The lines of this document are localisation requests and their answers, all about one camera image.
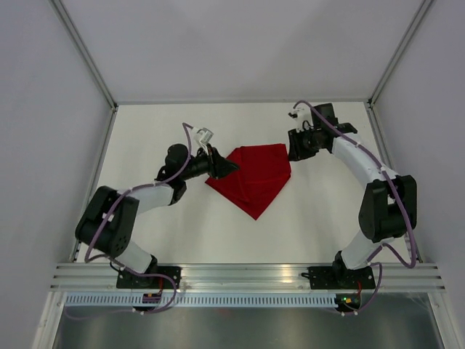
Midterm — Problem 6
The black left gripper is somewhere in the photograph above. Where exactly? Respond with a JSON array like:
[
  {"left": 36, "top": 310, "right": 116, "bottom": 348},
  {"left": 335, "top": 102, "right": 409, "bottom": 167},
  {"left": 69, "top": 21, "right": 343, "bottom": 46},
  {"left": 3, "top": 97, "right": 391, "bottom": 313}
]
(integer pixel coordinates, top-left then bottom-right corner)
[{"left": 181, "top": 143, "right": 240, "bottom": 181}]

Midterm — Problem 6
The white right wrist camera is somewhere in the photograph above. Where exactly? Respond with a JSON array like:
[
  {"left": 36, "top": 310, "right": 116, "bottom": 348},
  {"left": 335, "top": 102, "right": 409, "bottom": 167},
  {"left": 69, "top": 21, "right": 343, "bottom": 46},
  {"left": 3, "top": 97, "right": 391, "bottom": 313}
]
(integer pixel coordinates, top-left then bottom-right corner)
[{"left": 288, "top": 107, "right": 312, "bottom": 133}]

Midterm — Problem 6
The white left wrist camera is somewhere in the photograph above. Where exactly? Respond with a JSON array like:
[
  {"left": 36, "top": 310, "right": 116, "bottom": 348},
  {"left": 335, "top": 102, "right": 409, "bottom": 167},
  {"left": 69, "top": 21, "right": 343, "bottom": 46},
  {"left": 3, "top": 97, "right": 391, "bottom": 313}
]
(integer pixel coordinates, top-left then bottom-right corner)
[{"left": 190, "top": 127, "right": 214, "bottom": 146}]

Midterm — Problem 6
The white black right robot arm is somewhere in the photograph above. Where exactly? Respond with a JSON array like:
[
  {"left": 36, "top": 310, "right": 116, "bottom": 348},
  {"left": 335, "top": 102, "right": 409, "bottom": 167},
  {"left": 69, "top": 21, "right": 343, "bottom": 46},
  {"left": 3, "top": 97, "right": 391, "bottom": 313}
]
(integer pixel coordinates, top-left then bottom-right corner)
[{"left": 288, "top": 100, "right": 417, "bottom": 290}]

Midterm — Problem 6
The red cloth napkin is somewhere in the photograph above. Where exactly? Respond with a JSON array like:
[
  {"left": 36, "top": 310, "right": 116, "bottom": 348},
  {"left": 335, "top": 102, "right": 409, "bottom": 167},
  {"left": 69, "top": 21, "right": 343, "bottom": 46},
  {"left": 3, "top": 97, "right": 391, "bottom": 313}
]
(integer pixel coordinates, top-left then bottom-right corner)
[{"left": 206, "top": 143, "right": 291, "bottom": 220}]

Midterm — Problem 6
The aluminium enclosure frame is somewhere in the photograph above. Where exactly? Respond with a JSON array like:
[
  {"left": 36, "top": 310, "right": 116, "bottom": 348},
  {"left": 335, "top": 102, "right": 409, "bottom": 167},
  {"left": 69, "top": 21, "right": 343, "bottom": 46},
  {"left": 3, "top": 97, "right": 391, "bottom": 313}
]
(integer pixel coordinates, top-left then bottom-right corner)
[{"left": 31, "top": 0, "right": 465, "bottom": 349}]

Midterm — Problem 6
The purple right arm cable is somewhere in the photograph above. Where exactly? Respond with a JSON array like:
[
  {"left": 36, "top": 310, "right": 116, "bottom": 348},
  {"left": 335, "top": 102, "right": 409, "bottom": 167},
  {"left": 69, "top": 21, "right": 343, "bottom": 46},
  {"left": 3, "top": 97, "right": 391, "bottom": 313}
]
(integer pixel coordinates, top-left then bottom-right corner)
[{"left": 293, "top": 100, "right": 418, "bottom": 316}]

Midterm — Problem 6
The white slotted cable duct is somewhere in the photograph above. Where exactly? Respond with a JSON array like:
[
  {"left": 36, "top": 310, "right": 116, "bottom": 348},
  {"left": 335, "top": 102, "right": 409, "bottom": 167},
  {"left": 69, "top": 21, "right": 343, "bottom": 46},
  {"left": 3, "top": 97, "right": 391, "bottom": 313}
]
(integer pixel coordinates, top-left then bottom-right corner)
[{"left": 65, "top": 292, "right": 337, "bottom": 308}]

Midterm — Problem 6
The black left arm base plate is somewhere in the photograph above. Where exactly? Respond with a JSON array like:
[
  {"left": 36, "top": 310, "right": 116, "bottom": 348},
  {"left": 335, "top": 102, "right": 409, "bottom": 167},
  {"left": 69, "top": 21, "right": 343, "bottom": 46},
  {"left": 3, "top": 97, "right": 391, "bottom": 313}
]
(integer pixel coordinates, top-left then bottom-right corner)
[{"left": 116, "top": 265, "right": 182, "bottom": 290}]

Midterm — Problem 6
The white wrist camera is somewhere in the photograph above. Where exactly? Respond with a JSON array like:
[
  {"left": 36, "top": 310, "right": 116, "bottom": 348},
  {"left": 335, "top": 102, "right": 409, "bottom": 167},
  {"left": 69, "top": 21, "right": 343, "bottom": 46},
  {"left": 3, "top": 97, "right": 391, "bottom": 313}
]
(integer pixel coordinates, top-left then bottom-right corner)
[
  {"left": 190, "top": 127, "right": 214, "bottom": 146},
  {"left": 288, "top": 107, "right": 312, "bottom": 133}
]

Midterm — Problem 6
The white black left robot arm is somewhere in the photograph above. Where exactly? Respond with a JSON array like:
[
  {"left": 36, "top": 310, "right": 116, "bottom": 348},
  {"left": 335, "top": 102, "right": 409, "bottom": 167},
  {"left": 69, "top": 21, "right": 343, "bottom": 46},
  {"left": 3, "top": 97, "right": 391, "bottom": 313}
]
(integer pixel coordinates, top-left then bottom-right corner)
[{"left": 75, "top": 143, "right": 240, "bottom": 288}]

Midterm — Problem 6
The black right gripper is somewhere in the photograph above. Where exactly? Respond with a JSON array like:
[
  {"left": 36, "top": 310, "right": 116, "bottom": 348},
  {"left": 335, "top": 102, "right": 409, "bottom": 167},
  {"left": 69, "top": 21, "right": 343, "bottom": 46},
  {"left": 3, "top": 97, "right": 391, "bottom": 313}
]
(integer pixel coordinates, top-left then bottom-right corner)
[{"left": 287, "top": 125, "right": 323, "bottom": 161}]

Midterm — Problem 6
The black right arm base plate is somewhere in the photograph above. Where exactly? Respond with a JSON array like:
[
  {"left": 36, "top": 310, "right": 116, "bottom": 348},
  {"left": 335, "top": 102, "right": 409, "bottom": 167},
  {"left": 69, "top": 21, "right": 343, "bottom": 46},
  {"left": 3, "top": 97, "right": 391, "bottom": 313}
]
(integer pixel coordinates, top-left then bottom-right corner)
[{"left": 302, "top": 266, "right": 376, "bottom": 290}]

